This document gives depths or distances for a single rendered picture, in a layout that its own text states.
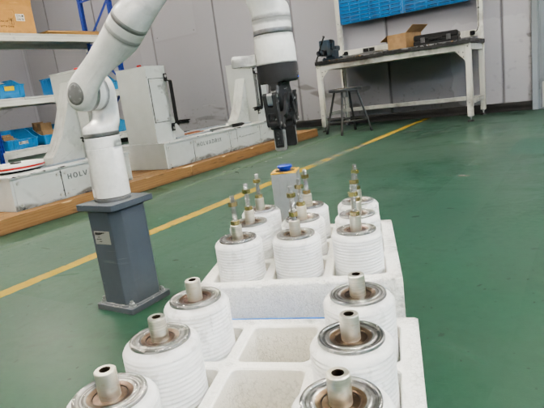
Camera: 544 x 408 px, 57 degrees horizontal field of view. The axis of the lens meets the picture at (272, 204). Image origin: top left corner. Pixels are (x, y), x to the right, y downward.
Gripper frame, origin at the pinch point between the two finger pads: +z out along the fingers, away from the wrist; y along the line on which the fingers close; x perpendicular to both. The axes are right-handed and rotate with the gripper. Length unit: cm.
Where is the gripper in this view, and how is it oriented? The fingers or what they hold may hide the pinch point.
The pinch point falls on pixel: (286, 141)
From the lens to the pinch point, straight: 96.0
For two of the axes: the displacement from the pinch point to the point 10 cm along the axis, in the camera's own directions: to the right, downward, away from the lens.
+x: -9.4, 0.5, 3.3
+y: 3.1, -2.5, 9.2
